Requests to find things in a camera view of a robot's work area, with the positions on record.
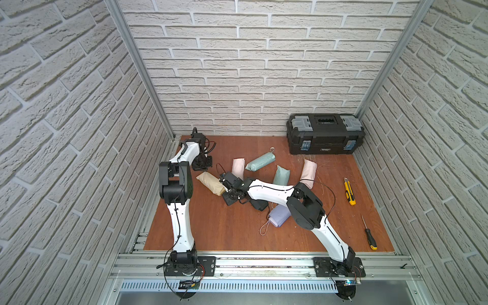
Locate light pink sleeved umbrella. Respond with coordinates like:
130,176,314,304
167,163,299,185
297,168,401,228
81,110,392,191
231,158,245,180

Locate beige umbrella sleeve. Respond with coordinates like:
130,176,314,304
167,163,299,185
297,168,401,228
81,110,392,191
196,172,227,196

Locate black umbrella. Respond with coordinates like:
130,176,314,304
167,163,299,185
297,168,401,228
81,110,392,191
249,198,269,212

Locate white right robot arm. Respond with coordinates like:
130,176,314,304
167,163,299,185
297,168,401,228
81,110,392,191
219,172,355,277

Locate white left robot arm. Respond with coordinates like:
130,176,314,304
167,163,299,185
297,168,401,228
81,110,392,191
158,140,207,273

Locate mint green sleeved umbrella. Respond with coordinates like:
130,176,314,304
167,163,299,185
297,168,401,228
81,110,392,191
245,147,276,172

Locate small mint green sleeve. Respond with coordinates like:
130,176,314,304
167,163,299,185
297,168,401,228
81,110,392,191
273,165,291,186

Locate lilac sleeved umbrella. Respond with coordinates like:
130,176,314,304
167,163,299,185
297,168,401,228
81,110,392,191
259,205,291,236

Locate black plastic toolbox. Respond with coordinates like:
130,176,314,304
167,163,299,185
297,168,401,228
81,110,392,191
286,113,365,155

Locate yellow utility knife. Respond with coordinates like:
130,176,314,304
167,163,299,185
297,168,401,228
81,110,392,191
344,178,357,206

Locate black yellow screwdriver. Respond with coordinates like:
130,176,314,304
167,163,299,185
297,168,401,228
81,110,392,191
361,216,377,251

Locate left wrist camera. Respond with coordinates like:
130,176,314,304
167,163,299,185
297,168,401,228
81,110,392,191
189,127,207,150

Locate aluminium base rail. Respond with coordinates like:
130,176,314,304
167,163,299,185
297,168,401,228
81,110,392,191
98,251,433,304

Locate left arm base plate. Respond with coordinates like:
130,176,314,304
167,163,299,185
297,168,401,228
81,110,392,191
164,255,217,278

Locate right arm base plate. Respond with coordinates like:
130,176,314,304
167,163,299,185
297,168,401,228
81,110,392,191
313,257,366,278

